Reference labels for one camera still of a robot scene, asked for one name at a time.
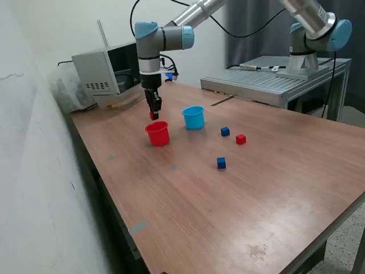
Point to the silver blue UR5e robot arm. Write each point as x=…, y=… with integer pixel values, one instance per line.
x=171, y=34

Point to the aluminium robot base platform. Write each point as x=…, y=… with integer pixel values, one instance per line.
x=256, y=82

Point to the grey tape piece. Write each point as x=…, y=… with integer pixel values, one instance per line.
x=137, y=227

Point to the thin white rod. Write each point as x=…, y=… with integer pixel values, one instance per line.
x=102, y=32

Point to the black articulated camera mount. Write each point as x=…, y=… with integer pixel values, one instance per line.
x=168, y=80

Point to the blue cup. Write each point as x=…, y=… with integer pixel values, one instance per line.
x=194, y=118

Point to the wooden sticks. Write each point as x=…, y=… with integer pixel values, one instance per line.
x=122, y=102

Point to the red cup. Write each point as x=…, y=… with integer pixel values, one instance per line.
x=157, y=135

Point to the blue cube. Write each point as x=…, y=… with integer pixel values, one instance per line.
x=225, y=131
x=221, y=163

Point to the silver microwave oven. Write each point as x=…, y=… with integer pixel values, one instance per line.
x=94, y=71

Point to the red cube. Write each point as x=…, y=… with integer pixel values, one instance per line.
x=241, y=139
x=153, y=116

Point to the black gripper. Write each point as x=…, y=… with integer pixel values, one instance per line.
x=150, y=82

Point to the dark tape strip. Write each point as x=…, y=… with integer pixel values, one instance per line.
x=222, y=101

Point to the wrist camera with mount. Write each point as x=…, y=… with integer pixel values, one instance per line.
x=168, y=71

